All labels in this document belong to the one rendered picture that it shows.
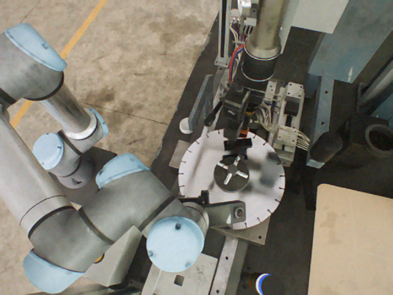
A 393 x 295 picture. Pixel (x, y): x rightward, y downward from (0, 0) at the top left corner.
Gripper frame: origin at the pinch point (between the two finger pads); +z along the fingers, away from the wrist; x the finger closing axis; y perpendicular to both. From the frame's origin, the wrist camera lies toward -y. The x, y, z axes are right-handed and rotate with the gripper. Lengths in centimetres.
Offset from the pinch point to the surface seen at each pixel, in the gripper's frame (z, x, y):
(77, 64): 144, -107, 132
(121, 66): 145, -100, 88
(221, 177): 8.7, -6.3, -3.5
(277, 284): -19.7, 12.4, -14.3
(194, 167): 10.5, -9.5, 5.2
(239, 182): 8.5, -4.7, -8.6
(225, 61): 52, -60, -6
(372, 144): 16, -15, -53
